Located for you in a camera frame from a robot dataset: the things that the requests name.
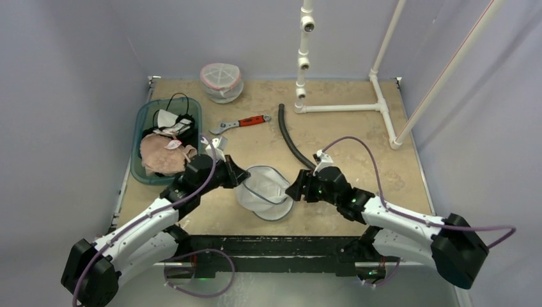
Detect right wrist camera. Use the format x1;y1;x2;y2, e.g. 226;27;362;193
313;150;334;174

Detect pink trimmed mesh laundry bag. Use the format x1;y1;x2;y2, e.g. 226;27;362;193
200;63;244;104

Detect white bra black straps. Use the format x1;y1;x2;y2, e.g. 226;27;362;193
151;108;196;138

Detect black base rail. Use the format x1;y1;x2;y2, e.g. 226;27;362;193
160;226;387;280

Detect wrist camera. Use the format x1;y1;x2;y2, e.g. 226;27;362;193
313;150;334;174
201;136;228;161

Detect white PVC pipe frame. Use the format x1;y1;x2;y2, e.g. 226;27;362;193
293;0;504;150

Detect red handled adjustable wrench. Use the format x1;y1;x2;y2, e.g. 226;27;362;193
209;114;271;135

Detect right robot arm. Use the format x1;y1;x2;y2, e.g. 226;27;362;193
286;166;489;289

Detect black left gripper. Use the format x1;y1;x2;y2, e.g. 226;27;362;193
197;155;250;196

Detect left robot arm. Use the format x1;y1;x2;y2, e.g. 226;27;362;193
61;154;251;306

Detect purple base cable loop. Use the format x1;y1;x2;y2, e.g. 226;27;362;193
164;249;236;299

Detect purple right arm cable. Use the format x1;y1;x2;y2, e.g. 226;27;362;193
322;136;517;250

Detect pink lace bra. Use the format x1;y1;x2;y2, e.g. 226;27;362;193
140;134;197;177

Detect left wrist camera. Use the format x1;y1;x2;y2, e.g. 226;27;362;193
201;136;228;161

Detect black bra in bin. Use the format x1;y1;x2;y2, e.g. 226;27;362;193
140;93;199;177

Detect black corrugated hose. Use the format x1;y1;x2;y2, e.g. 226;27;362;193
278;104;318;170

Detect white mesh laundry bag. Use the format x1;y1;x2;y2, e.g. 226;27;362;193
234;165;293;222

